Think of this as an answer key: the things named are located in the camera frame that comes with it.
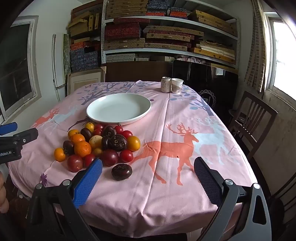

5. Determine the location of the brown wooden board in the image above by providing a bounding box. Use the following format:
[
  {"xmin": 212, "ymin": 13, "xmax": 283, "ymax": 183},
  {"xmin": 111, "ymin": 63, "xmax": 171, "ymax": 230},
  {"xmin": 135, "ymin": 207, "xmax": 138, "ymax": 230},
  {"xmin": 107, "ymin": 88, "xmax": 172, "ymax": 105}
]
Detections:
[{"xmin": 105, "ymin": 61, "xmax": 173, "ymax": 82}]

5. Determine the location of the white oval plate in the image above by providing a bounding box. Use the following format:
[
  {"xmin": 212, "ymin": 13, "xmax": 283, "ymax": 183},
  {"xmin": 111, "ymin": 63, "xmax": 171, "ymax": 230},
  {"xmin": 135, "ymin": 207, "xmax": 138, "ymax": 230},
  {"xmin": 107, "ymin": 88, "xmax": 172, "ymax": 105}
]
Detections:
[{"xmin": 86, "ymin": 93, "xmax": 152, "ymax": 126}]

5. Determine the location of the stack of yellow flat boxes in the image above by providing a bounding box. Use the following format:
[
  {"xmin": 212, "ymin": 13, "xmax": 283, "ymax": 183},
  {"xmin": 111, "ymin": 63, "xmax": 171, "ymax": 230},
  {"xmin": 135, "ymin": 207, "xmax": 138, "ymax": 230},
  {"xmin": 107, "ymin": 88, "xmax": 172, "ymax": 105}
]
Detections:
[{"xmin": 191, "ymin": 40, "xmax": 236, "ymax": 65}]

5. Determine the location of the beige picture frame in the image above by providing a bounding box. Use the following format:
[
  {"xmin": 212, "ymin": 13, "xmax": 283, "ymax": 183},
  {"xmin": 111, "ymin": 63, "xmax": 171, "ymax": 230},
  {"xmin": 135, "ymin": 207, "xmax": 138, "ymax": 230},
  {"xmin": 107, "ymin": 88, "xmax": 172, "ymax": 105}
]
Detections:
[{"xmin": 67, "ymin": 67, "xmax": 107, "ymax": 95}]

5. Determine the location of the black glossy board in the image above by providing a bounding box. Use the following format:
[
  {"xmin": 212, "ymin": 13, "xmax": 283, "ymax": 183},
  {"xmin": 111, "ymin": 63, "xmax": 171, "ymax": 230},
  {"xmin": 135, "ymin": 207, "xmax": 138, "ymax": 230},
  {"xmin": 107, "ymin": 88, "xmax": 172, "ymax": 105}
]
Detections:
[{"xmin": 172, "ymin": 60, "xmax": 240, "ymax": 112}]

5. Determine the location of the stack of floral print boxes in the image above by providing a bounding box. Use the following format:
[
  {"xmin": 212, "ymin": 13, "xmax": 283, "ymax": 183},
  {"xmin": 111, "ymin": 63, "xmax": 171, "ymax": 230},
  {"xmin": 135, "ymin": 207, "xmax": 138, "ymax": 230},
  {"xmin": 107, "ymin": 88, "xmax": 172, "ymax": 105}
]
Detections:
[{"xmin": 147, "ymin": 0, "xmax": 188, "ymax": 18}]

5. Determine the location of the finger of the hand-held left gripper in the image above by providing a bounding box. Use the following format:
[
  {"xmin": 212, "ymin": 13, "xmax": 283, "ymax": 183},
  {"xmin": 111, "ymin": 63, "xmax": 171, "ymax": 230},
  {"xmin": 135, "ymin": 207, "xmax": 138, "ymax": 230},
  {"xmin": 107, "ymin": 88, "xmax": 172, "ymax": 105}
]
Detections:
[
  {"xmin": 13, "ymin": 128, "xmax": 38, "ymax": 145},
  {"xmin": 0, "ymin": 122, "xmax": 18, "ymax": 136}
]

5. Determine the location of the white paper cup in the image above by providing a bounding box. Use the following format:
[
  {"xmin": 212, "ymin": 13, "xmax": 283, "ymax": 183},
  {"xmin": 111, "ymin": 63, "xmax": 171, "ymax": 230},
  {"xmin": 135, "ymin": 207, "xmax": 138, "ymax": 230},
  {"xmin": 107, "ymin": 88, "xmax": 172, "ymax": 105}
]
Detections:
[{"xmin": 171, "ymin": 78, "xmax": 184, "ymax": 94}]

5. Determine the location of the pale drink can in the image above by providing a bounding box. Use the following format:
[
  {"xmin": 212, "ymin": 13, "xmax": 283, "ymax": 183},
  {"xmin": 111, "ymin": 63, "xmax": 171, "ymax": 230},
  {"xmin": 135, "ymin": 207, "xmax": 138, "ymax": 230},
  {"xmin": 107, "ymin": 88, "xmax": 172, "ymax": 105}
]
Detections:
[{"xmin": 161, "ymin": 76, "xmax": 172, "ymax": 93}]

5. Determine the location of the white leaning panel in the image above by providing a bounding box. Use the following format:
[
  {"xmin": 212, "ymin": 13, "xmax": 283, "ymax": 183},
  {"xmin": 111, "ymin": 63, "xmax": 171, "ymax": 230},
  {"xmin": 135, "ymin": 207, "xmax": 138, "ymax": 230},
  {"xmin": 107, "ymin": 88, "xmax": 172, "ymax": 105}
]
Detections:
[{"xmin": 51, "ymin": 34, "xmax": 67, "ymax": 88}]

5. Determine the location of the bright window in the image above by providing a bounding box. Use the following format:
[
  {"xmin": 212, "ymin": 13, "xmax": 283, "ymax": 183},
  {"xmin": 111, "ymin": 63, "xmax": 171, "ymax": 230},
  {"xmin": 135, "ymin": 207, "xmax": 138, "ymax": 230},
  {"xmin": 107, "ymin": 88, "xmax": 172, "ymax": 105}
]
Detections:
[{"xmin": 264, "ymin": 11, "xmax": 296, "ymax": 100}]

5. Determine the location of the long tan woven box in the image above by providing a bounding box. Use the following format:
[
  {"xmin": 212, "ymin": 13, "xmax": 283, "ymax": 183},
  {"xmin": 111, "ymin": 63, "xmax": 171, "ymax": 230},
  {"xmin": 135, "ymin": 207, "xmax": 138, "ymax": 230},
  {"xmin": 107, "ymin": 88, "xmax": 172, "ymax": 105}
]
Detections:
[{"xmin": 104, "ymin": 38, "xmax": 146, "ymax": 51}]

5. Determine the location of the white framed window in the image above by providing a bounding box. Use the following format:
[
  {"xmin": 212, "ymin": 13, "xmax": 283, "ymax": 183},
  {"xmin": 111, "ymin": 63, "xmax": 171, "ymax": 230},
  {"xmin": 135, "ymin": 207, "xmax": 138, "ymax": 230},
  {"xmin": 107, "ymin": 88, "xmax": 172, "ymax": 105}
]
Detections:
[{"xmin": 0, "ymin": 16, "xmax": 42, "ymax": 122}]

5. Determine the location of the mottled green panel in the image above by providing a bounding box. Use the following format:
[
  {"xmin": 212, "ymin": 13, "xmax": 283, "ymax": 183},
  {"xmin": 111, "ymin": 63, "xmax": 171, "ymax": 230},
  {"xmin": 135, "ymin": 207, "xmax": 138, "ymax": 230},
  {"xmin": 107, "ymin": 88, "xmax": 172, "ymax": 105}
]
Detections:
[{"xmin": 63, "ymin": 34, "xmax": 72, "ymax": 77}]

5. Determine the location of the stack of yellow wooden boxes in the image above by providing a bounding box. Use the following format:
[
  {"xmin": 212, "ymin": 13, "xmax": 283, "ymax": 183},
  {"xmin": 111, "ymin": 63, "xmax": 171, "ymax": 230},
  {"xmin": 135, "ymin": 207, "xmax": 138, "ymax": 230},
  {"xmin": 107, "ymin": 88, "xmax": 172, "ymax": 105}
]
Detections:
[{"xmin": 190, "ymin": 9, "xmax": 238, "ymax": 37}]

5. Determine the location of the brick pattern curtain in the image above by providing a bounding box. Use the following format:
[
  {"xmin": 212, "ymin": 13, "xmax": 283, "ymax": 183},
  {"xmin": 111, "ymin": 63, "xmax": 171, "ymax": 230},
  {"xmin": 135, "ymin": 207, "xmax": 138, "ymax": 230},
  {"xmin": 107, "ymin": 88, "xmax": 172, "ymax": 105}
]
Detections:
[{"xmin": 244, "ymin": 0, "xmax": 266, "ymax": 93}]

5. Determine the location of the stack of tan woven boxes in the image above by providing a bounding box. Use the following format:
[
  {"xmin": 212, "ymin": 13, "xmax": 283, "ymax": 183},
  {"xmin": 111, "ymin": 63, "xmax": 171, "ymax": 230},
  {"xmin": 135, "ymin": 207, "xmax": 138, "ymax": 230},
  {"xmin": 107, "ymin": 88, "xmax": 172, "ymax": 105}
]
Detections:
[{"xmin": 106, "ymin": 0, "xmax": 148, "ymax": 19}]

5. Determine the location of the stack of blue floral boxes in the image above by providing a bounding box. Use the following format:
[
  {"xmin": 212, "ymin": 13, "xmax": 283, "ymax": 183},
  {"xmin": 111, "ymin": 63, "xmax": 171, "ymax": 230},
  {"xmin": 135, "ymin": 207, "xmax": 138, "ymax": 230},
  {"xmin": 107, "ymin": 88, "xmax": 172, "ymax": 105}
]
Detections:
[{"xmin": 70, "ymin": 50, "xmax": 99, "ymax": 72}]

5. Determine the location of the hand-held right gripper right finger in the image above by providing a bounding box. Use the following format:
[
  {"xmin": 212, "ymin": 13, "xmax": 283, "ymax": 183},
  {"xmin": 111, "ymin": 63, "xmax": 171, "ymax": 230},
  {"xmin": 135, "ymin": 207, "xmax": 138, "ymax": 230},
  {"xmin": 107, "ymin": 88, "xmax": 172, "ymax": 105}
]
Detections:
[{"xmin": 194, "ymin": 157, "xmax": 272, "ymax": 241}]

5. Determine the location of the pink deer print tablecloth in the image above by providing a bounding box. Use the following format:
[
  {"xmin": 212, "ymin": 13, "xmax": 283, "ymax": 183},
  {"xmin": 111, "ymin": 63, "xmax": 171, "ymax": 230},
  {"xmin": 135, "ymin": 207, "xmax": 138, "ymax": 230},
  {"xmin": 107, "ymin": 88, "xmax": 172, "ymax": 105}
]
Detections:
[{"xmin": 7, "ymin": 80, "xmax": 258, "ymax": 234}]

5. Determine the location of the dark wooden chair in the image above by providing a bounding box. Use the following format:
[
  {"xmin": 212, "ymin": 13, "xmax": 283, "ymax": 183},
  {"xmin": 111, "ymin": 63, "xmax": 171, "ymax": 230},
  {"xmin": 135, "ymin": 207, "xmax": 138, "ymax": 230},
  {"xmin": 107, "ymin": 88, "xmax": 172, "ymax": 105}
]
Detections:
[{"xmin": 228, "ymin": 90, "xmax": 278, "ymax": 163}]

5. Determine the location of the dark red tomato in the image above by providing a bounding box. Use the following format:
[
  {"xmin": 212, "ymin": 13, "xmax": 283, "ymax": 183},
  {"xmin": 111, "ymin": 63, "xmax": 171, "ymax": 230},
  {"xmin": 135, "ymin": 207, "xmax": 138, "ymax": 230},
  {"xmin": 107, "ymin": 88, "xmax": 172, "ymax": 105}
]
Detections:
[{"xmin": 100, "ymin": 149, "xmax": 119, "ymax": 167}]

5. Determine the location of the white metal shelf rack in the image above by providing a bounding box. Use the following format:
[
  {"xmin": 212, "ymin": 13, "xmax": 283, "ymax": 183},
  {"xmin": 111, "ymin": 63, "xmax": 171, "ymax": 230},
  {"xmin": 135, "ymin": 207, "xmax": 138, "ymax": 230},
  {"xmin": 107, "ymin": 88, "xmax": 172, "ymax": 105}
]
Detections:
[{"xmin": 100, "ymin": 0, "xmax": 241, "ymax": 70}]

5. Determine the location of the stack of grey patterned boxes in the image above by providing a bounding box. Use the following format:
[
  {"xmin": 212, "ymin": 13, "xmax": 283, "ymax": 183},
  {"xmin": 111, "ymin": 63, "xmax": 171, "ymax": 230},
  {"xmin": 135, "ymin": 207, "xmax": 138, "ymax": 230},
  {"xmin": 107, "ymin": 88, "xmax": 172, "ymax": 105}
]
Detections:
[{"xmin": 105, "ymin": 53, "xmax": 149, "ymax": 63}]

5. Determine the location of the person's left hand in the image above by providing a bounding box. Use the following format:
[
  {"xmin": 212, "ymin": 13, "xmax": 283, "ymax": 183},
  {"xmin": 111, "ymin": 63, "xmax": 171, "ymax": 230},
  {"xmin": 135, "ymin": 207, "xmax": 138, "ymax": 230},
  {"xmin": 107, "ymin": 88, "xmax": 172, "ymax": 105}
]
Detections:
[{"xmin": 0, "ymin": 173, "xmax": 10, "ymax": 214}]

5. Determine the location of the stack of red patterned boxes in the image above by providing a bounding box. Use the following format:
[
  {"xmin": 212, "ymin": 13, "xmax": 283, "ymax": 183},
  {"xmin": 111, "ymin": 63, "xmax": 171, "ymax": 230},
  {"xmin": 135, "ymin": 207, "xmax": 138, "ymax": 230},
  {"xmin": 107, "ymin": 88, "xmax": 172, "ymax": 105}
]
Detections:
[{"xmin": 105, "ymin": 17, "xmax": 149, "ymax": 42}]

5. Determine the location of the pink folded cloth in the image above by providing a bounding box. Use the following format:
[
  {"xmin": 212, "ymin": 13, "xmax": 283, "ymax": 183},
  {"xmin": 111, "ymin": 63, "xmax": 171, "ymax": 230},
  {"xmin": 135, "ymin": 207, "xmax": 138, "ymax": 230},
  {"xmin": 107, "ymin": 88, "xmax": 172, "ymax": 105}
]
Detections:
[{"xmin": 176, "ymin": 56, "xmax": 208, "ymax": 65}]

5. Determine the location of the stack of brown boxes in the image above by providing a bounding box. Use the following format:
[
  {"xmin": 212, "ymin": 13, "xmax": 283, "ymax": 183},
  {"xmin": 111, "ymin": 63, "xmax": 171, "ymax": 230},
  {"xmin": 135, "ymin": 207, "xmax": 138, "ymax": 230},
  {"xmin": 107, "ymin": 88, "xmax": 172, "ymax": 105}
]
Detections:
[{"xmin": 68, "ymin": 0, "xmax": 103, "ymax": 39}]

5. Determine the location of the stack of tan flat boxes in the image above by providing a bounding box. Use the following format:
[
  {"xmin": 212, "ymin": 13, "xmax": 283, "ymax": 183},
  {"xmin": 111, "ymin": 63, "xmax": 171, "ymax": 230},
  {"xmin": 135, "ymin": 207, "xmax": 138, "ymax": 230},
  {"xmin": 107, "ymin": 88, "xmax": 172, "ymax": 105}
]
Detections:
[{"xmin": 145, "ymin": 25, "xmax": 204, "ymax": 52}]

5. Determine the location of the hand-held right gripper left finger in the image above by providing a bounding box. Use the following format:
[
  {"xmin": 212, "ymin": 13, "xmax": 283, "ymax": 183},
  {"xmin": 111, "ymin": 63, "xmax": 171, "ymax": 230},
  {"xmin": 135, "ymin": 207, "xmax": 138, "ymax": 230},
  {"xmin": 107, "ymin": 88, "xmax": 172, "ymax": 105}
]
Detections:
[{"xmin": 28, "ymin": 158, "xmax": 103, "ymax": 241}]

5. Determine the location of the dark purple passion fruit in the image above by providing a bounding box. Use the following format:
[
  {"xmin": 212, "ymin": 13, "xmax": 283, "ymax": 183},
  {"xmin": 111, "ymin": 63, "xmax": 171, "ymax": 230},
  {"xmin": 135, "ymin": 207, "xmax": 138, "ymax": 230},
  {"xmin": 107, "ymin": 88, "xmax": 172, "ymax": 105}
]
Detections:
[
  {"xmin": 101, "ymin": 136, "xmax": 111, "ymax": 151},
  {"xmin": 63, "ymin": 140, "xmax": 75, "ymax": 155},
  {"xmin": 109, "ymin": 134, "xmax": 128, "ymax": 151},
  {"xmin": 111, "ymin": 163, "xmax": 133, "ymax": 181},
  {"xmin": 80, "ymin": 128, "xmax": 93, "ymax": 142},
  {"xmin": 102, "ymin": 126, "xmax": 117, "ymax": 138}
]

